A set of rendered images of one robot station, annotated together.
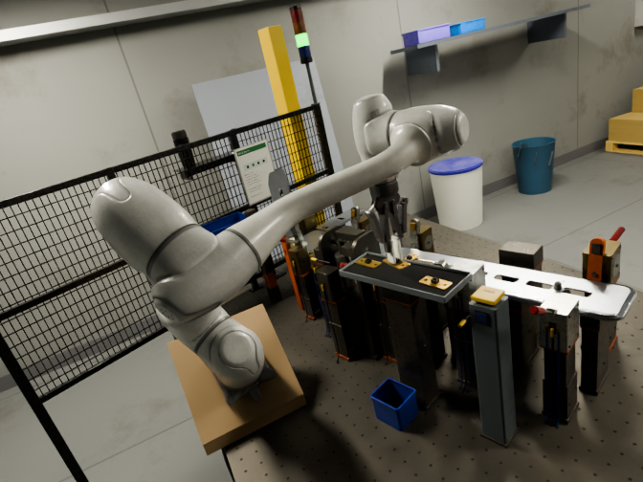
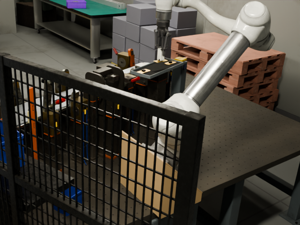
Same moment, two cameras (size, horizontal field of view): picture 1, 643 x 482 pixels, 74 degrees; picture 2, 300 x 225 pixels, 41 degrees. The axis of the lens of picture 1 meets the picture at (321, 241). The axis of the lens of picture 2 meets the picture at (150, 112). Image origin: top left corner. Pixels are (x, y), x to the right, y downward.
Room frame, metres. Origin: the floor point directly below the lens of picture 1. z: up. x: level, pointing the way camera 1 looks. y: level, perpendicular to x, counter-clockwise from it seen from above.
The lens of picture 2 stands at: (1.80, 1.98, 1.88)
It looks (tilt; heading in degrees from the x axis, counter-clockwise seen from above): 24 degrees down; 253
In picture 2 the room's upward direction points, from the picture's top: 4 degrees clockwise
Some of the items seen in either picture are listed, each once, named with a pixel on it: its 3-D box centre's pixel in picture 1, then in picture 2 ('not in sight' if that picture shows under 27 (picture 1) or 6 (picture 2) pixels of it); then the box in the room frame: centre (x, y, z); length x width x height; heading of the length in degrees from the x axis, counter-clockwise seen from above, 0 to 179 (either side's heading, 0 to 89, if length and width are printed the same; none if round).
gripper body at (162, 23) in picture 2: (385, 196); (162, 27); (1.08, -0.19, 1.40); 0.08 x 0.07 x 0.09; 113
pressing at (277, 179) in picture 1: (283, 204); not in sight; (2.05, 0.14, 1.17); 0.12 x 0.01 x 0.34; 129
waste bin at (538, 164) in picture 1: (532, 164); not in sight; (4.41, -2.41, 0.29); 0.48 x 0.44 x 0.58; 111
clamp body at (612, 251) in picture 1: (601, 295); (123, 77); (1.15, -0.84, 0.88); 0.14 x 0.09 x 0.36; 129
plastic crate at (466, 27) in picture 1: (465, 27); not in sight; (4.20, -1.72, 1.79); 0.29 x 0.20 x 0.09; 111
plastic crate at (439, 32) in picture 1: (426, 34); not in sight; (4.04, -1.31, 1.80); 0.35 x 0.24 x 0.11; 111
